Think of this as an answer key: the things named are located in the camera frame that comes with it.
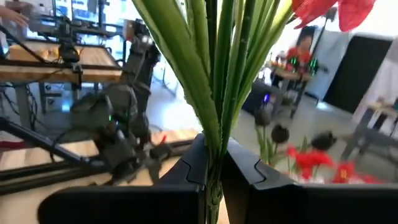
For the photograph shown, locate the wooden table with black frame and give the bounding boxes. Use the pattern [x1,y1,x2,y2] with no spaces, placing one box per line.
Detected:
[0,39,123,85]

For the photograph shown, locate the person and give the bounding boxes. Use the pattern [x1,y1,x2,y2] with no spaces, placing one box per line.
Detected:
[284,25,321,78]

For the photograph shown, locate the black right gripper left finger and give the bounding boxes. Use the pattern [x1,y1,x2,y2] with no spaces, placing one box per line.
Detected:
[37,134,208,224]

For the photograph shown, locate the black box with purple light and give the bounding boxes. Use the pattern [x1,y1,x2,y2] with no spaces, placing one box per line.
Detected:
[241,79,282,116]

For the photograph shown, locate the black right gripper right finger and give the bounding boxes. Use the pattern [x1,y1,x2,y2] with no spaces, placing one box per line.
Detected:
[221,138,398,224]

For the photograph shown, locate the person's hand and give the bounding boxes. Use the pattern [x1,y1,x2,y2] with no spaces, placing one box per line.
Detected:
[0,5,29,28]

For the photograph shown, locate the grey background desk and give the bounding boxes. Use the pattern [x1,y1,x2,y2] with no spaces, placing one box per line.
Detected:
[340,99,398,162]

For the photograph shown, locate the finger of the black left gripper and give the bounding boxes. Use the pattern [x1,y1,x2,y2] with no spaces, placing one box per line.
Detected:
[146,143,174,185]

